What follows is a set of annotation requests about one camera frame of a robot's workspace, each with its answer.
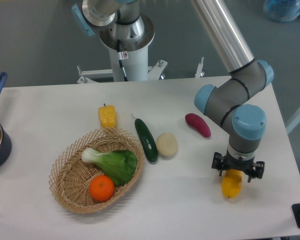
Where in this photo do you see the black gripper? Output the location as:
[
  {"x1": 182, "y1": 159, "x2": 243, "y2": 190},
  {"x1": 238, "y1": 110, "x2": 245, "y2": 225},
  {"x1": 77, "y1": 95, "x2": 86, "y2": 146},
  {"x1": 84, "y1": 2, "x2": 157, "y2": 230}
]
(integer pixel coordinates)
[{"x1": 211, "y1": 152, "x2": 265, "y2": 182}]

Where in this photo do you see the yellow mango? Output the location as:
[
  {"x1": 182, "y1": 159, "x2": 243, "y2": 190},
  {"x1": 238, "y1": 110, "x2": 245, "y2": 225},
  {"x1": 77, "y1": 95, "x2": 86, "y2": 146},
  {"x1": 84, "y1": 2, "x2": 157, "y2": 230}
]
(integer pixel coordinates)
[{"x1": 221, "y1": 169, "x2": 242, "y2": 199}]

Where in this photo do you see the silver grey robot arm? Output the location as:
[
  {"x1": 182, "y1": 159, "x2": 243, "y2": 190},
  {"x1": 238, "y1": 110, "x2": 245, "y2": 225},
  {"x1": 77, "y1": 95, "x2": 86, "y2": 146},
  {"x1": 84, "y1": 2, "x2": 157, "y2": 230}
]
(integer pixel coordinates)
[{"x1": 71, "y1": 0, "x2": 274, "y2": 179}]

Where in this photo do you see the purple sweet potato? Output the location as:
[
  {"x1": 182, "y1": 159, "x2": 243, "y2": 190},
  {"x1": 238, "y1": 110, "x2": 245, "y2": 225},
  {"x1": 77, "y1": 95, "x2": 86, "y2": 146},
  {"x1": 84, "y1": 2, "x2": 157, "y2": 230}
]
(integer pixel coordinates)
[{"x1": 185, "y1": 113, "x2": 212, "y2": 138}]

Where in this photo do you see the dark green cucumber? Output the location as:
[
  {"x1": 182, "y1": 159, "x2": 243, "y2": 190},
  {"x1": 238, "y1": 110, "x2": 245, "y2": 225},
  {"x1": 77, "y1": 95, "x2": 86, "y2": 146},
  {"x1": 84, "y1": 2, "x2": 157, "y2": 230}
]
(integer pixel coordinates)
[{"x1": 131, "y1": 114, "x2": 158, "y2": 164}]

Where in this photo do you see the green bok choy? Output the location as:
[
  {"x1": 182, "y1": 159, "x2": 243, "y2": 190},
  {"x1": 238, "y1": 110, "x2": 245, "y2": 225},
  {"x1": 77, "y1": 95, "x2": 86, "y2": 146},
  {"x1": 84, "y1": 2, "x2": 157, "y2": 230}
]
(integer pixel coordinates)
[{"x1": 81, "y1": 147, "x2": 138, "y2": 186}]

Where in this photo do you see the yellow bell pepper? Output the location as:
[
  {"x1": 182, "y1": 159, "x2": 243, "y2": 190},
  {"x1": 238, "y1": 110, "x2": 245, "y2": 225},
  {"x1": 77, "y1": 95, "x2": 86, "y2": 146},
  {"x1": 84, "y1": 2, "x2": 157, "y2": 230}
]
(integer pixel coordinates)
[{"x1": 98, "y1": 104, "x2": 117, "y2": 129}]

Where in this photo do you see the orange mandarin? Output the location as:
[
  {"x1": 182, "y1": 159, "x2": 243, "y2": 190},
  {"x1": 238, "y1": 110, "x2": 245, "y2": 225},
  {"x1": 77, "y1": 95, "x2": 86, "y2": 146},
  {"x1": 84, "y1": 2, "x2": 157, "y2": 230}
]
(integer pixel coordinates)
[{"x1": 89, "y1": 175, "x2": 115, "y2": 202}]

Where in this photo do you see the blue plastic bag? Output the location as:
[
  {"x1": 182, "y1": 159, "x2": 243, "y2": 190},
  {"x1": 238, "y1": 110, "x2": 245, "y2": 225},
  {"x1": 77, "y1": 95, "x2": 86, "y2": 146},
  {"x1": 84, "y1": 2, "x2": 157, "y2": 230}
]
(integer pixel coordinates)
[{"x1": 263, "y1": 0, "x2": 300, "y2": 23}]

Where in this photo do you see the woven wicker basket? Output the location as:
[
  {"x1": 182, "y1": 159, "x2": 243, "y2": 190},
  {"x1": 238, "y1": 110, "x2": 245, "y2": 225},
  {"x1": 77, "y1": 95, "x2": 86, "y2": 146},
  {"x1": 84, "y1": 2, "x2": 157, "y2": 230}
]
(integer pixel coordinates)
[{"x1": 49, "y1": 128, "x2": 144, "y2": 214}]

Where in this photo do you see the black cable on pedestal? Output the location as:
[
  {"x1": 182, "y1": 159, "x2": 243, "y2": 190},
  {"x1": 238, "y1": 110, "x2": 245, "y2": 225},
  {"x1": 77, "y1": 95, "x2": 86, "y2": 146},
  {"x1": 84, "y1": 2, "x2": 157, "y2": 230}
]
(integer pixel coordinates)
[{"x1": 116, "y1": 39, "x2": 129, "y2": 82}]

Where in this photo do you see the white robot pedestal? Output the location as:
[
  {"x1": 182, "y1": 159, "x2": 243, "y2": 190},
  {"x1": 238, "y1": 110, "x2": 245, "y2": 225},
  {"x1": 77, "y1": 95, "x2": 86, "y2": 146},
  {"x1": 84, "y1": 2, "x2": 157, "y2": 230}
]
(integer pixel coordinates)
[{"x1": 99, "y1": 14, "x2": 155, "y2": 82}]

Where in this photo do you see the white metal base frame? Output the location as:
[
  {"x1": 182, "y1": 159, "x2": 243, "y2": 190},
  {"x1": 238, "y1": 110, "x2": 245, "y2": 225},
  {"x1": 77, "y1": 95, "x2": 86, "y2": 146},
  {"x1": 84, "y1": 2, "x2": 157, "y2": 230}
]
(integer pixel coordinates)
[{"x1": 76, "y1": 57, "x2": 205, "y2": 84}]

